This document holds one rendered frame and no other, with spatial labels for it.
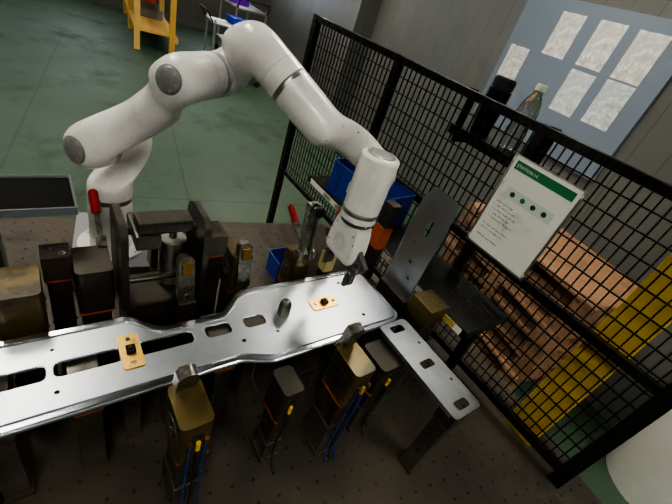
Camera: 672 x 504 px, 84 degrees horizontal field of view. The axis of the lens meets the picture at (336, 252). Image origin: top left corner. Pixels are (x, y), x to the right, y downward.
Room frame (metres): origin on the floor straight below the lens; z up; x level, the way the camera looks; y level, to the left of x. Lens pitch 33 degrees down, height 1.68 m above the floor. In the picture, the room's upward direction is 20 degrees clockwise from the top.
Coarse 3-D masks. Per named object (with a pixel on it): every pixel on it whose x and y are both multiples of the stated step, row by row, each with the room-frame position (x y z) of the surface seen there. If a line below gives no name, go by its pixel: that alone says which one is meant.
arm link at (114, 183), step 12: (144, 144) 0.96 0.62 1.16; (132, 156) 0.92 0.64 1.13; (144, 156) 0.96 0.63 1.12; (108, 168) 0.91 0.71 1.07; (120, 168) 0.92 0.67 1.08; (132, 168) 0.93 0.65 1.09; (96, 180) 0.86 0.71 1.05; (108, 180) 0.88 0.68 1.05; (120, 180) 0.90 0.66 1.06; (132, 180) 0.92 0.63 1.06; (108, 192) 0.86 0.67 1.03; (120, 192) 0.88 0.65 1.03; (132, 192) 0.93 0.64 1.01; (108, 204) 0.85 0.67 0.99; (120, 204) 0.88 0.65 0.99
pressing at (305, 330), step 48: (288, 288) 0.78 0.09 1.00; (336, 288) 0.85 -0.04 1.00; (48, 336) 0.40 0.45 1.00; (96, 336) 0.44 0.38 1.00; (144, 336) 0.48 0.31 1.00; (192, 336) 0.52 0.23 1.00; (240, 336) 0.57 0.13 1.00; (288, 336) 0.62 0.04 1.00; (336, 336) 0.67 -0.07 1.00; (48, 384) 0.33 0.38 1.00; (96, 384) 0.35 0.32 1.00; (144, 384) 0.39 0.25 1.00; (0, 432) 0.24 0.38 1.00
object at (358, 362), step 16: (336, 352) 0.59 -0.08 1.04; (352, 352) 0.60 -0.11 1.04; (336, 368) 0.57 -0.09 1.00; (352, 368) 0.55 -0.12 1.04; (368, 368) 0.57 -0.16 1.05; (336, 384) 0.56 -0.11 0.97; (352, 384) 0.54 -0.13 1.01; (368, 384) 0.56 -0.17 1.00; (320, 400) 0.58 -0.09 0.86; (336, 400) 0.55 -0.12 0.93; (352, 400) 0.55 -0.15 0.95; (320, 416) 0.57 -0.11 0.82; (336, 416) 0.55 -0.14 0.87; (304, 432) 0.58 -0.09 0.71; (320, 432) 0.55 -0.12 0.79; (336, 432) 0.57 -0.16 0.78; (320, 448) 0.55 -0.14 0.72
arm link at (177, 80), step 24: (168, 72) 0.74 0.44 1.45; (192, 72) 0.77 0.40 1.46; (216, 72) 0.83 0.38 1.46; (144, 96) 0.83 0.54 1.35; (168, 96) 0.75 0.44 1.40; (192, 96) 0.77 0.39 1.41; (216, 96) 0.85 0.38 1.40; (96, 120) 0.83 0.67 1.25; (120, 120) 0.83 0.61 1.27; (144, 120) 0.83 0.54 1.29; (168, 120) 0.84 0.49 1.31; (72, 144) 0.80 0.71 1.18; (96, 144) 0.81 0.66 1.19; (120, 144) 0.83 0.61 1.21; (96, 168) 0.83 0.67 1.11
